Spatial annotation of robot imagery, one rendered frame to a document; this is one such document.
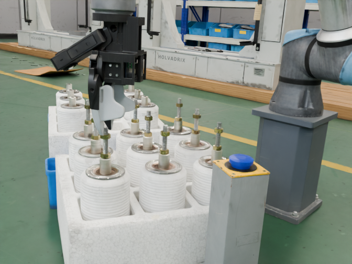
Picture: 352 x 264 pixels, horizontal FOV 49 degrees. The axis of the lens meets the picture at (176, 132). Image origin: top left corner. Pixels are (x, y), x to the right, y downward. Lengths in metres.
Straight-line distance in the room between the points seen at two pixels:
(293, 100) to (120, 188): 0.58
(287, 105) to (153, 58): 2.46
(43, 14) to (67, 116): 4.05
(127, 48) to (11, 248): 0.58
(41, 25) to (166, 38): 2.10
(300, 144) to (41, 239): 0.72
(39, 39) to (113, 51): 4.28
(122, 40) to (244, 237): 0.39
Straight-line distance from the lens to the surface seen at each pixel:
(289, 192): 1.16
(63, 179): 0.92
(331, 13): 0.99
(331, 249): 1.10
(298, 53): 1.10
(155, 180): 0.76
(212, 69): 3.06
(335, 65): 1.02
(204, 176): 0.81
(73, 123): 1.26
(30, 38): 5.13
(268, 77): 2.81
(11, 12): 7.62
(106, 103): 0.69
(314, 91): 1.13
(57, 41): 4.63
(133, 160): 0.87
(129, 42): 0.67
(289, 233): 1.13
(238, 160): 0.64
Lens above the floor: 0.55
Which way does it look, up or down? 17 degrees down
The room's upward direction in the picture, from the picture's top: 3 degrees clockwise
